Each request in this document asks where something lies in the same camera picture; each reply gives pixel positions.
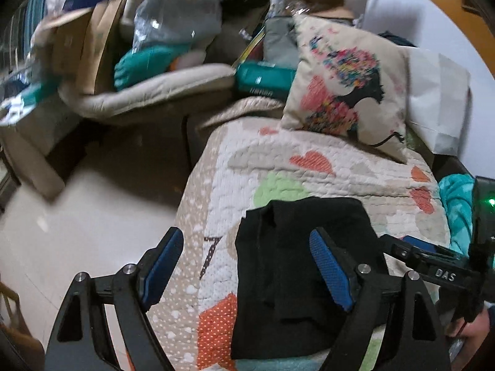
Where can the teal cloth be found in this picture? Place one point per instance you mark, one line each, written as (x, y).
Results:
(147, 62)

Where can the teal white pack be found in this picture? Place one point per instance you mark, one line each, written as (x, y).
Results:
(23, 100)

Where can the brown sofa base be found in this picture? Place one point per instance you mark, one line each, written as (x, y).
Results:
(135, 150)

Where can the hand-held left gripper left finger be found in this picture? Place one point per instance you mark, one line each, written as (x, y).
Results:
(162, 266)

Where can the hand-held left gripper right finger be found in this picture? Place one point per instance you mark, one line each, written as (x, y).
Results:
(330, 270)

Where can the beige padded mat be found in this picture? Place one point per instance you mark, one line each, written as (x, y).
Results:
(154, 89)

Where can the black pants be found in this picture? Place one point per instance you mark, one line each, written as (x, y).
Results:
(278, 278)

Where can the teal tissue pack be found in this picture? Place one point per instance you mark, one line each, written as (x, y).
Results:
(263, 79)

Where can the blue box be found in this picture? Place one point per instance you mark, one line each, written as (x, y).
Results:
(87, 2)

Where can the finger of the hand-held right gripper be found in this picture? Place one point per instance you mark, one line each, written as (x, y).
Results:
(441, 272)
(415, 242)

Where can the wooden chair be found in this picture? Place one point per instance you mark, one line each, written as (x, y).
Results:
(15, 340)

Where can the person's right hand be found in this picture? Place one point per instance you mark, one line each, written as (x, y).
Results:
(477, 330)

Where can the clear plastic bag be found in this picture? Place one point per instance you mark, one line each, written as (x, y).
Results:
(174, 19)

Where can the teal fleece blanket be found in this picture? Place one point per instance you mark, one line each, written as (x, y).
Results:
(456, 208)

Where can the white paper bag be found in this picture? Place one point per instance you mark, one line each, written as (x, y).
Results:
(437, 96)

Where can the grey fabric bag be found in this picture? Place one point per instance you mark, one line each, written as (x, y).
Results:
(278, 40)

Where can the floral printed cushion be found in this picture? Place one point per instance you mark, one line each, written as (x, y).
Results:
(348, 85)

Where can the patterned quilted bedspread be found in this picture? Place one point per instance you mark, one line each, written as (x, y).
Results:
(270, 170)

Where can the black furniture panel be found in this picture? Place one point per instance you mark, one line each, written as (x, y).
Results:
(448, 167)

